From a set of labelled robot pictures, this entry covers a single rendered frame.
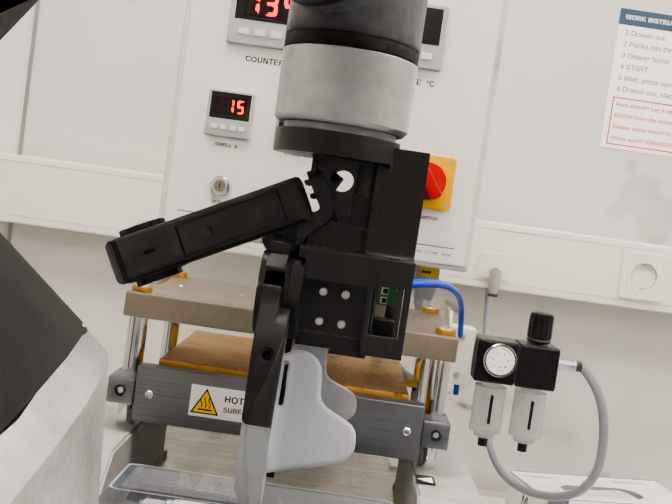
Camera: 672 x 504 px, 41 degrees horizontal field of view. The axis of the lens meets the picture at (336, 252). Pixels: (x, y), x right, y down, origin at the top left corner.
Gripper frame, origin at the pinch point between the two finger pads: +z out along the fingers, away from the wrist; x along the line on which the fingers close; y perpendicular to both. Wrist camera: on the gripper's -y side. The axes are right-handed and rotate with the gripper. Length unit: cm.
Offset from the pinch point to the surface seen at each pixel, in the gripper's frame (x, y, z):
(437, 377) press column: 22.0, 12.0, -3.6
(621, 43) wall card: 88, 39, -47
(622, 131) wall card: 88, 41, -34
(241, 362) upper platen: 25.0, -4.2, -1.8
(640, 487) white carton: 77, 49, 17
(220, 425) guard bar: 19.9, -4.6, 2.4
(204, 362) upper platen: 22.7, -6.9, -1.8
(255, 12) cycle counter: 42, -10, -34
